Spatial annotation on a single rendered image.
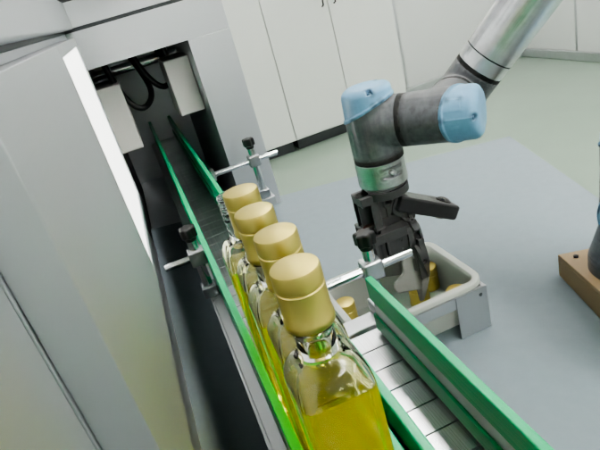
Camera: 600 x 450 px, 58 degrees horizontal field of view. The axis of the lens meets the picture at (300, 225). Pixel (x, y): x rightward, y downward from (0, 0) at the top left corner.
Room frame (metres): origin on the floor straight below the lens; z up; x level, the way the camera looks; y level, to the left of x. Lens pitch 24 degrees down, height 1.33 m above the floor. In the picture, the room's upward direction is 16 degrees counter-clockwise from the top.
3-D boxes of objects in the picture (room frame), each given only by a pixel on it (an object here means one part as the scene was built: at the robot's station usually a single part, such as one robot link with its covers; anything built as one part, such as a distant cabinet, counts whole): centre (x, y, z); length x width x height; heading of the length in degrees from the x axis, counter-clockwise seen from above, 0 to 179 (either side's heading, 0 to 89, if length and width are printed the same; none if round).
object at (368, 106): (0.77, -0.14, 1.10); 0.09 x 0.08 x 0.11; 57
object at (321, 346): (0.31, 0.01, 1.12); 0.03 x 0.03 x 0.05
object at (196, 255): (0.81, 0.20, 0.94); 0.07 x 0.04 x 0.13; 102
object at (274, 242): (0.37, 0.02, 1.14); 0.04 x 0.04 x 0.04
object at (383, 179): (0.77, -0.14, 1.02); 0.08 x 0.08 x 0.05
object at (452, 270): (0.75, -0.12, 0.80); 0.22 x 0.17 x 0.09; 102
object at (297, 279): (0.31, 0.01, 1.14); 0.04 x 0.04 x 0.04
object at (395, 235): (0.77, -0.13, 0.94); 0.09 x 0.08 x 0.12; 103
